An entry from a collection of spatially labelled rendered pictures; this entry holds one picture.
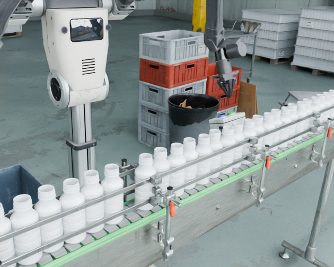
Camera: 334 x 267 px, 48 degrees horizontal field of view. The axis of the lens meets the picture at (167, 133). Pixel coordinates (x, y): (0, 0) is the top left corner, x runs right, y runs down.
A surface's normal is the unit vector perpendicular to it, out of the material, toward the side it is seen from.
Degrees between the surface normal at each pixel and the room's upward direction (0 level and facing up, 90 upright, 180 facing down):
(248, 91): 103
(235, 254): 0
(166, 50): 90
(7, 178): 90
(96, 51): 90
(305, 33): 90
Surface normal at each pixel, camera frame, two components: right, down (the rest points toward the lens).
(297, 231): 0.04, -0.92
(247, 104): -0.72, 0.40
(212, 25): -0.46, 0.56
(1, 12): 0.03, 0.65
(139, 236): 0.67, 0.32
